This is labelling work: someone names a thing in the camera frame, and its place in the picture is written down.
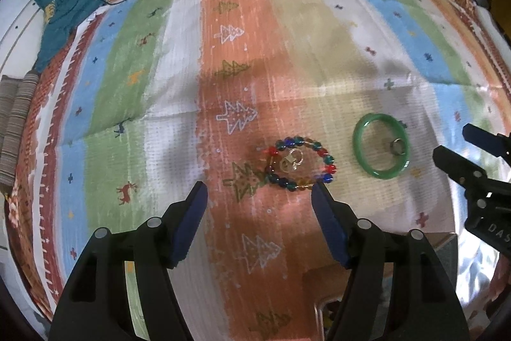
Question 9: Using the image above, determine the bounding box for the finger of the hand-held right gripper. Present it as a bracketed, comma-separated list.
[433, 145, 511, 202]
[462, 123, 511, 159]

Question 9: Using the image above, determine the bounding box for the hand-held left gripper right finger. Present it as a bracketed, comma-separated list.
[311, 181, 472, 341]

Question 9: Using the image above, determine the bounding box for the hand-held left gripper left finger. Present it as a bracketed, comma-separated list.
[48, 181, 209, 341]

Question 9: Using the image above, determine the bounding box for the silver ring pair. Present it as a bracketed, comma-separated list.
[279, 148, 305, 171]

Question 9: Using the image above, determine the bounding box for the green jade bangle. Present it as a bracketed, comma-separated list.
[352, 112, 413, 180]

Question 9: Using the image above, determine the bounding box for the multicoloured bead bracelet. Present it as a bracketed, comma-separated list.
[264, 135, 338, 192]

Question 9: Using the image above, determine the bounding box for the colourful striped mat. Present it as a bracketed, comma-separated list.
[40, 0, 511, 341]

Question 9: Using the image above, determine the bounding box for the grey striped folded cloth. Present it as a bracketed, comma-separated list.
[0, 71, 40, 188]

